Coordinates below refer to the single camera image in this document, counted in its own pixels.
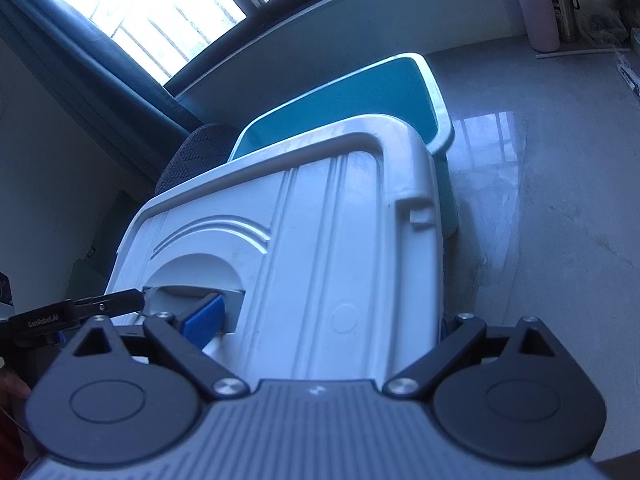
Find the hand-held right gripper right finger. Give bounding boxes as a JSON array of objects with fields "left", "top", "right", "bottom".
[{"left": 383, "top": 312, "right": 569, "bottom": 402}]

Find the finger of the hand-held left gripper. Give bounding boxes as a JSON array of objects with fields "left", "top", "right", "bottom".
[{"left": 74, "top": 287, "right": 148, "bottom": 319}]

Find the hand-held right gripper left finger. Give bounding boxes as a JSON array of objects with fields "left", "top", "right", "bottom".
[{"left": 60, "top": 293, "right": 250, "bottom": 402}]

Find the white plastic bin lid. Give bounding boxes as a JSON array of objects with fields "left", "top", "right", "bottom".
[{"left": 102, "top": 115, "right": 449, "bottom": 397}]

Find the blue plastic storage bin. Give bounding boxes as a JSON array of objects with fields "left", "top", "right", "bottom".
[{"left": 227, "top": 51, "right": 460, "bottom": 241}]

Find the grey fabric chair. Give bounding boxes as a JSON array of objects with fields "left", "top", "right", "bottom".
[{"left": 154, "top": 122, "right": 242, "bottom": 197}]

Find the blue curtain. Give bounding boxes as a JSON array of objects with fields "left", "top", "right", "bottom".
[{"left": 0, "top": 0, "right": 207, "bottom": 187}]

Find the white strip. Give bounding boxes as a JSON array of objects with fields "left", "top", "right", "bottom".
[{"left": 535, "top": 46, "right": 622, "bottom": 60}]

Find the window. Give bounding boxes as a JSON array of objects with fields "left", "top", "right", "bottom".
[{"left": 30, "top": 0, "right": 353, "bottom": 87}]

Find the pink water bottle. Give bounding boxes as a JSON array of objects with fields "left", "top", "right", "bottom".
[{"left": 516, "top": 0, "right": 561, "bottom": 54}]

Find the clear plastic bag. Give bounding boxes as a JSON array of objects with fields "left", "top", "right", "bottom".
[{"left": 584, "top": 9, "right": 632, "bottom": 47}]

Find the steel thermos flask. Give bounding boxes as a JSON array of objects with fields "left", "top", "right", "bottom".
[{"left": 534, "top": 0, "right": 582, "bottom": 44}]

